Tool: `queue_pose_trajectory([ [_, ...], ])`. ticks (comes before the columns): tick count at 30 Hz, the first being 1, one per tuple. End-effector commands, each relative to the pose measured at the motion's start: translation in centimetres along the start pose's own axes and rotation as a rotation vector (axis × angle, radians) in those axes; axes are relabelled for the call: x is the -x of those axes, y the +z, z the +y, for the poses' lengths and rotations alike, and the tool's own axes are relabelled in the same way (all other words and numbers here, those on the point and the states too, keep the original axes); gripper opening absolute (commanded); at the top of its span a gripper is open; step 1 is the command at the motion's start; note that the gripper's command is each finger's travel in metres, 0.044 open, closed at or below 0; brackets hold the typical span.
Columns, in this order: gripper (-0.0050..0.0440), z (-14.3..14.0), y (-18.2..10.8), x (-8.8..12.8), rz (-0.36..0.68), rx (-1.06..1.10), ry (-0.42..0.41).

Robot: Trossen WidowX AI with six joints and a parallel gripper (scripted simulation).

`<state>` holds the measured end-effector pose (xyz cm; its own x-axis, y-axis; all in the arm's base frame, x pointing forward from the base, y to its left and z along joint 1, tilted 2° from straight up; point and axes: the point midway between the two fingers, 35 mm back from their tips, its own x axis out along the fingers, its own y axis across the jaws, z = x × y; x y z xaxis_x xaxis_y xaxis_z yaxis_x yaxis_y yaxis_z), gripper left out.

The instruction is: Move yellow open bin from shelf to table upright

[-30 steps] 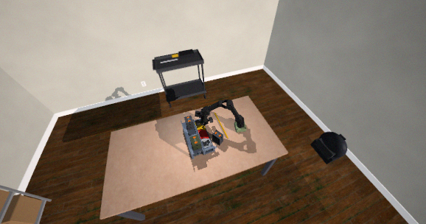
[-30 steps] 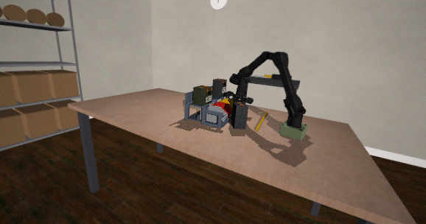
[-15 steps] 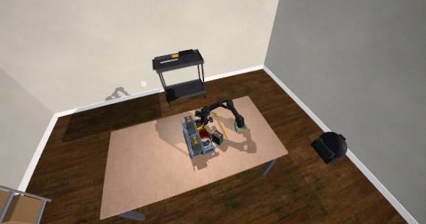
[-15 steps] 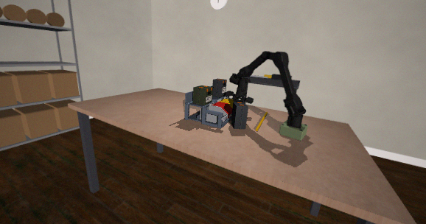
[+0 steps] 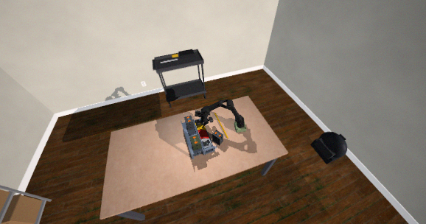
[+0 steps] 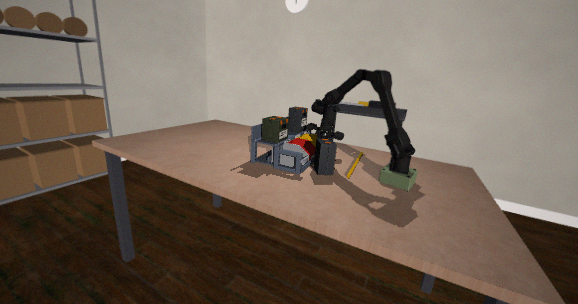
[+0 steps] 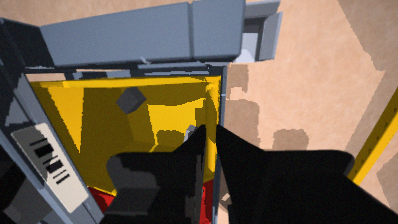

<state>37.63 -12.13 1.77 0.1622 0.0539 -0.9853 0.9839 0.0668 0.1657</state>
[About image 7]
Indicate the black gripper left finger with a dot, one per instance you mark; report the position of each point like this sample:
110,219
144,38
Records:
183,168

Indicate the red open bin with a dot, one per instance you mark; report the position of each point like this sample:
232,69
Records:
206,203

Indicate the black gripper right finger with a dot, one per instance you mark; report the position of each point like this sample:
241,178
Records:
249,171

